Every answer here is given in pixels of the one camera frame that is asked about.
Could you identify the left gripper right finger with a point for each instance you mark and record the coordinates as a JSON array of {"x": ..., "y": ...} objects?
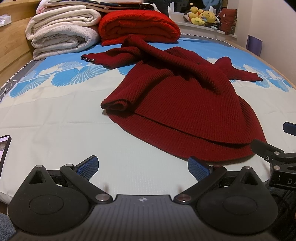
[{"x": 229, "y": 201}]

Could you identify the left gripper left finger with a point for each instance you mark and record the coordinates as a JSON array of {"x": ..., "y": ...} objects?
[{"x": 54, "y": 201}]

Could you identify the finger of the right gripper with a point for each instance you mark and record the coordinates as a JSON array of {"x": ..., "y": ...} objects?
[
  {"x": 268, "y": 152},
  {"x": 289, "y": 128}
]

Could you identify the dark red knit sweater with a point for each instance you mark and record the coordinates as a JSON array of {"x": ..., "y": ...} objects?
[{"x": 180, "y": 103}]

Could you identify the smartphone with lit screen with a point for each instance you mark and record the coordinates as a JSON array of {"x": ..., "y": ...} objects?
[{"x": 4, "y": 145}]

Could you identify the purple box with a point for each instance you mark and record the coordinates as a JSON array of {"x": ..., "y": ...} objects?
[{"x": 254, "y": 45}]

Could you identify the yellow plush toys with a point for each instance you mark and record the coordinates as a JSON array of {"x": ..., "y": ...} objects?
[{"x": 200, "y": 17}]

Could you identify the wooden headboard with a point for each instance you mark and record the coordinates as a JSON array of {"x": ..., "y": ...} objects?
[{"x": 16, "y": 50}]

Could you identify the white folded quilt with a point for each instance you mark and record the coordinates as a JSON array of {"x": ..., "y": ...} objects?
[{"x": 68, "y": 29}]

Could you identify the bright red folded blanket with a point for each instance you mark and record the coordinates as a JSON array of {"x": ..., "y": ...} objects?
[{"x": 151, "y": 26}]

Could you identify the pink folded cloth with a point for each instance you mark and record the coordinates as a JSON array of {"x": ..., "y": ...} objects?
[{"x": 102, "y": 6}]

